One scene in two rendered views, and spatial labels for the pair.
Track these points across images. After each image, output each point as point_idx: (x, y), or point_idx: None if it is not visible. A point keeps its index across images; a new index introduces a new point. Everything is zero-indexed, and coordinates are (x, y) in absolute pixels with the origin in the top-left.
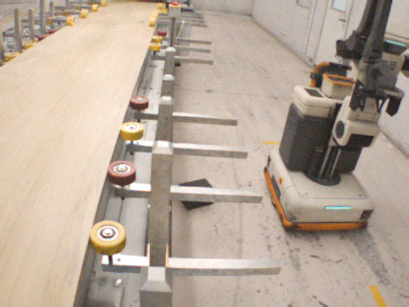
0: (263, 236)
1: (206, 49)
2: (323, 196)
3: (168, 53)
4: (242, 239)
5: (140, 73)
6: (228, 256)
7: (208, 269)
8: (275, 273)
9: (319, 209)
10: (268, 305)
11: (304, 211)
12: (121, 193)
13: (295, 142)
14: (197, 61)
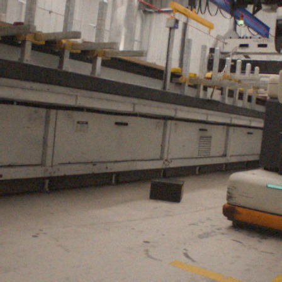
0: (198, 220)
1: (232, 82)
2: (273, 177)
3: (100, 2)
4: (172, 215)
5: (126, 58)
6: (141, 214)
7: (2, 27)
8: (28, 29)
9: (259, 186)
10: (126, 234)
11: (240, 186)
12: (17, 37)
13: (263, 130)
14: (209, 81)
